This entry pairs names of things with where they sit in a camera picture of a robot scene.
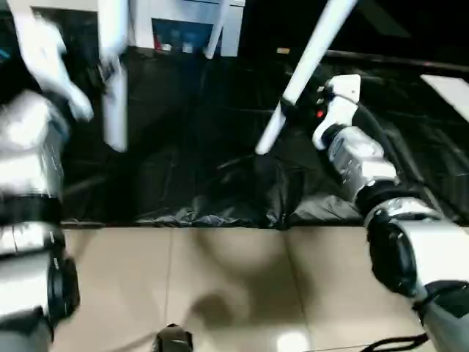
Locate white cabinet with glass doors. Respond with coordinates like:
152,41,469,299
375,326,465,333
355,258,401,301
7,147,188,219
28,0,245,59

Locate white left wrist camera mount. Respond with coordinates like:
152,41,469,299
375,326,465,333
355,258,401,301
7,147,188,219
13,13,95,122

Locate black metal frame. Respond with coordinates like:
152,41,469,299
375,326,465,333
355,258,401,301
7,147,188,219
325,48,469,73

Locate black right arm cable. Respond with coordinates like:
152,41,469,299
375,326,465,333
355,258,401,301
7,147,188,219
350,98,408,179

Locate white plastic table leg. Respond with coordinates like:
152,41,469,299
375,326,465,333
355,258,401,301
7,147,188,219
204,0,231,60
96,0,130,154
254,0,359,155

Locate white flat panel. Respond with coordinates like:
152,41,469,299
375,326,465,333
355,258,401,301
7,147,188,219
418,73,469,122

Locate black plastic mat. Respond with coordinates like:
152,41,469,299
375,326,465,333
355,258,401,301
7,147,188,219
0,43,469,231

